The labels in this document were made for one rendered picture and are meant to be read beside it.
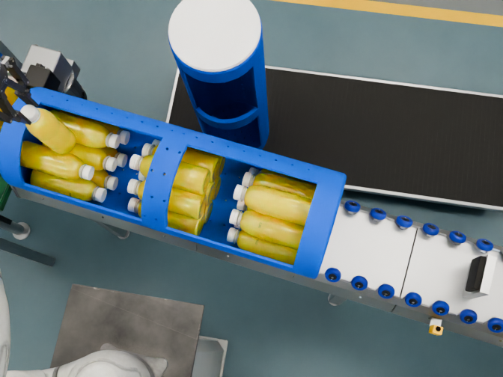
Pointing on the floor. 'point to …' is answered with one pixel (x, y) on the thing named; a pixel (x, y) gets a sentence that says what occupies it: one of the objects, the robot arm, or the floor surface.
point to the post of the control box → (25, 252)
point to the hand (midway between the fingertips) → (23, 108)
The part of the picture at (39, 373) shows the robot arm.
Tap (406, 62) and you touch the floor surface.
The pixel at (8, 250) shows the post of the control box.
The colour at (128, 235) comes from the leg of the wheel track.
